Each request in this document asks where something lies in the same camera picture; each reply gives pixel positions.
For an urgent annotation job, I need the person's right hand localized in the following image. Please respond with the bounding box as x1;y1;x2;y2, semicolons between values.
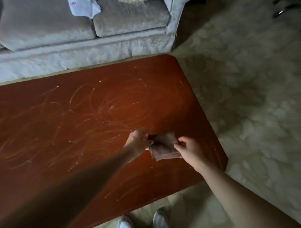
174;136;205;172

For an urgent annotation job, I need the person's left hand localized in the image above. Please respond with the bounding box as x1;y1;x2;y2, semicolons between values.
124;130;154;158

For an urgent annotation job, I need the brown cloth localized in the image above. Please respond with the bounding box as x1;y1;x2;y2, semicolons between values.
148;133;183;162

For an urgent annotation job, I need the person's right forearm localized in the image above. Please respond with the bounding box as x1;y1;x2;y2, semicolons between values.
194;158;301;228

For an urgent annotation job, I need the person's left forearm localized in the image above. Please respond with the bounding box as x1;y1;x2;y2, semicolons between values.
0;146;135;228

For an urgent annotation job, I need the brown wooden coffee table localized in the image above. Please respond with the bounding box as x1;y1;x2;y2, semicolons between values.
0;54;228;228

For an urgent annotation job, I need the person's white right shoe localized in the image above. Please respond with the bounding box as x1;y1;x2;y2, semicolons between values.
153;210;170;228

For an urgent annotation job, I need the person's white shoe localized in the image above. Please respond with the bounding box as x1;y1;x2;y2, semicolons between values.
117;216;134;228
153;210;170;228

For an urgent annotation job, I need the person's white left shoe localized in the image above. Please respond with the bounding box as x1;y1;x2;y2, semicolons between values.
117;216;134;228

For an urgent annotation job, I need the grey fabric sofa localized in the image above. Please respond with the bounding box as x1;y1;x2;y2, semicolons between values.
0;0;188;83

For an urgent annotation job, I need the grey sofa seat cushion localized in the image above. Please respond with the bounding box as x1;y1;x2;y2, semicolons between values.
93;0;171;37
0;0;97;52

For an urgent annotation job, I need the white crumpled cloth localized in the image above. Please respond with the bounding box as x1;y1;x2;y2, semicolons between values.
68;0;101;19

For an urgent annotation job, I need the dark metal chair base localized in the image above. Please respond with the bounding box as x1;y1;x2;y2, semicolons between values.
272;0;301;19

